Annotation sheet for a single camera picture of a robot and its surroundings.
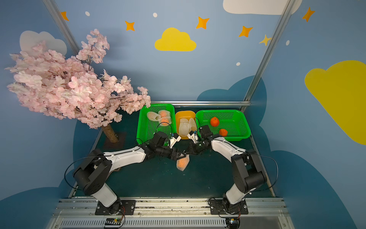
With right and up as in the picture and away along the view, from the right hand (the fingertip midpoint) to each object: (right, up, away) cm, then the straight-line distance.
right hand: (187, 151), depth 87 cm
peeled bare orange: (+21, +18, +21) cm, 35 cm away
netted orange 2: (-16, +19, +18) cm, 30 cm away
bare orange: (+26, +10, +15) cm, 32 cm away
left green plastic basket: (-23, +21, +18) cm, 36 cm away
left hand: (-2, 0, -3) cm, 4 cm away
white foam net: (-2, +15, +13) cm, 20 cm away
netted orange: (-18, +25, +23) cm, 39 cm away
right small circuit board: (+23, -33, -16) cm, 44 cm away
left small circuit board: (-39, -34, -14) cm, 53 cm away
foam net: (+4, +16, +15) cm, 22 cm away
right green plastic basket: (+34, +16, +25) cm, 45 cm away
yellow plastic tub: (-6, +24, +25) cm, 35 cm away
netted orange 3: (-3, -7, -3) cm, 8 cm away
